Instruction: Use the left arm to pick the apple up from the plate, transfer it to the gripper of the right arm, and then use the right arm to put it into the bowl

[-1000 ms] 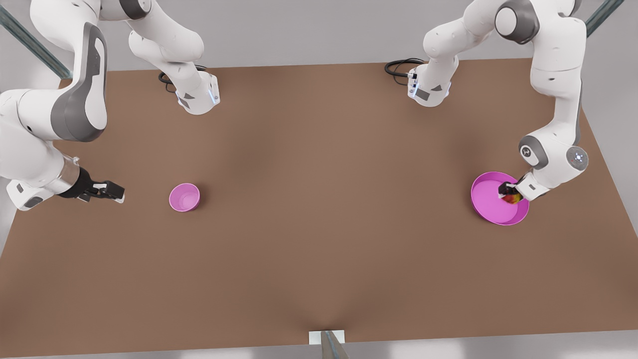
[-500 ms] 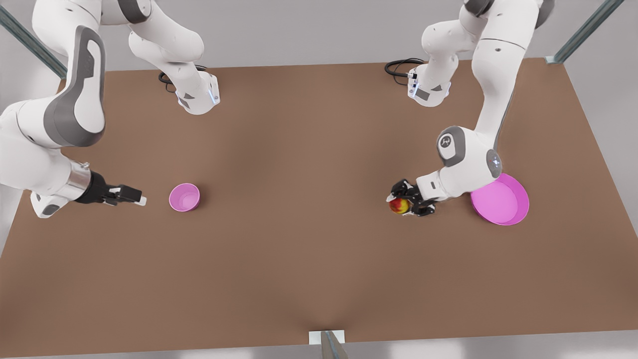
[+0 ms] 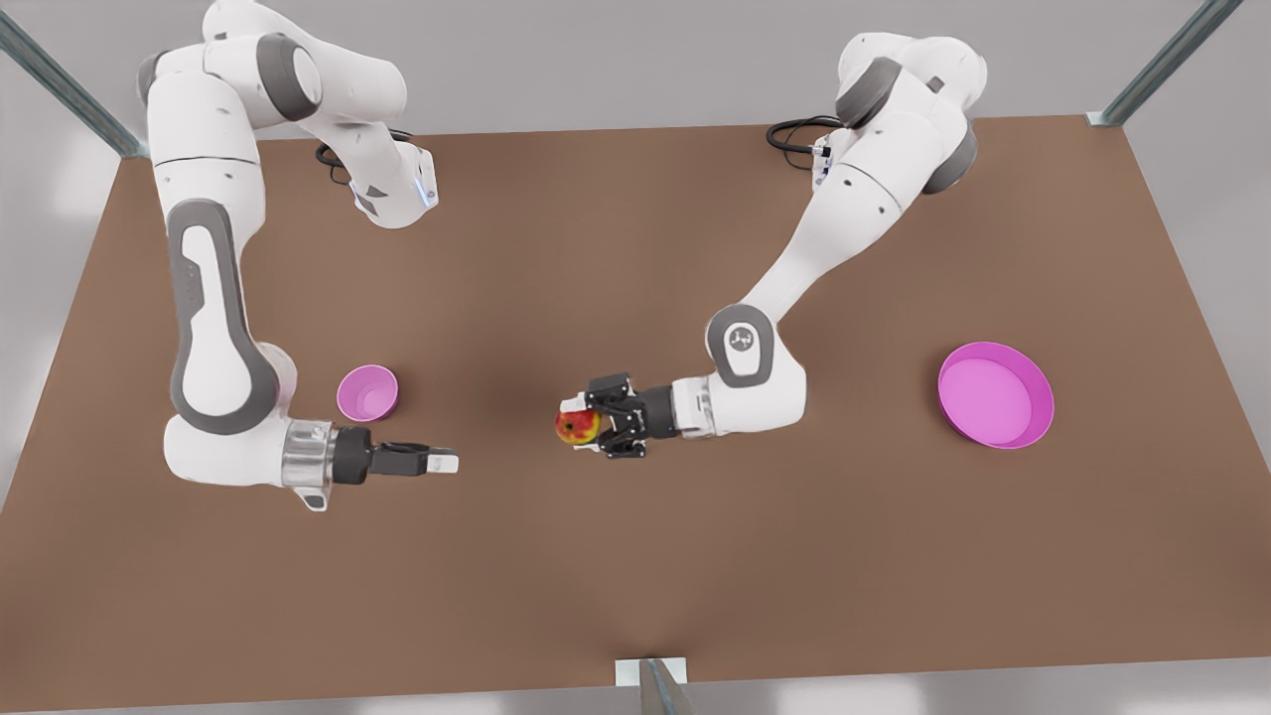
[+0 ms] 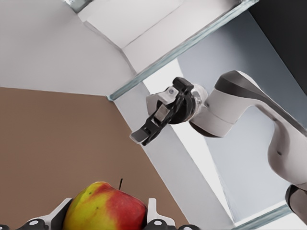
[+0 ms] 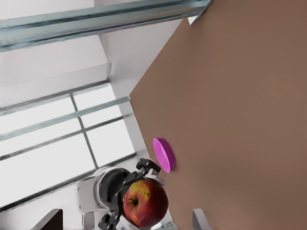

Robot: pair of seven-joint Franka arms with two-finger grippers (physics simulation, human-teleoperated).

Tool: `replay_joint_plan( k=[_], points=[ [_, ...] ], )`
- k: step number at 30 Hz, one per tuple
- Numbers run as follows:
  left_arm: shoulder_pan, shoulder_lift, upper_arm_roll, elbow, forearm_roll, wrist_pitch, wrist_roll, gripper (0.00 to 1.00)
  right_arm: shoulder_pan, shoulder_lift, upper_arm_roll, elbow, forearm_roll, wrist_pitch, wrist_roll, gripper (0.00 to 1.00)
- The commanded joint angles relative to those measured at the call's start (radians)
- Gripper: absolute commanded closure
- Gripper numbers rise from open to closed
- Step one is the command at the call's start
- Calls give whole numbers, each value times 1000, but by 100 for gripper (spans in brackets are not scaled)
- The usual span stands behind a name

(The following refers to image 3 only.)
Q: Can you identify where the pink plate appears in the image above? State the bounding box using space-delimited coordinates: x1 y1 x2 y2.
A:
937 342 1056 450

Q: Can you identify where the black cable loop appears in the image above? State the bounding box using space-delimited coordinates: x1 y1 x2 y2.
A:
766 116 845 172
316 129 412 187

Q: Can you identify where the silver frame post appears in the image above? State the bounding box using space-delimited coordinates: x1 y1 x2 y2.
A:
1087 0 1244 127
0 12 150 160
616 657 688 715

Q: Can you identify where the small pink bowl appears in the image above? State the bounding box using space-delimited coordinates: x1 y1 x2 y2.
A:
337 364 400 423

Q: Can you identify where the red yellow apple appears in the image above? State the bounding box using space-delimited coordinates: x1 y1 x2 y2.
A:
555 408 603 447

